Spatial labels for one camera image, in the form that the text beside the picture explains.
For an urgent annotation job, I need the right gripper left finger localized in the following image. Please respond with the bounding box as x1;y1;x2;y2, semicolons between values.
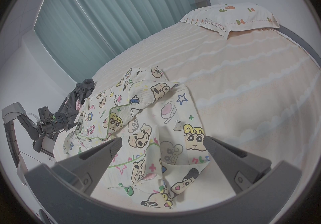
53;138;122;192

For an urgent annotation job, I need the bed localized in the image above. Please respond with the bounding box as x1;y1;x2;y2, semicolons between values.
53;0;321;218

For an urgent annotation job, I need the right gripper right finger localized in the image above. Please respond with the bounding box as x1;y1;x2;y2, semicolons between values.
203;136;272;191

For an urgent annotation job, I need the grey bedside table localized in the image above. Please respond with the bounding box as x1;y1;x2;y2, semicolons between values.
191;0;207;9

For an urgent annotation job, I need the white printed pyjama top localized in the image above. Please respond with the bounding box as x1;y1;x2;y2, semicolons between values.
54;66;208;209

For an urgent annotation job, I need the white printed pillow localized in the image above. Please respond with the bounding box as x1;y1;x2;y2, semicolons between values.
179;3;280;40

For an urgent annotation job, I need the pile of clothes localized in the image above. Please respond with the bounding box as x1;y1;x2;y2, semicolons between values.
56;79;96;128

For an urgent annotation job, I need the blue-green curtain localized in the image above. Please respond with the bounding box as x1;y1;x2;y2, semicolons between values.
34;0;119;85
60;0;198;57

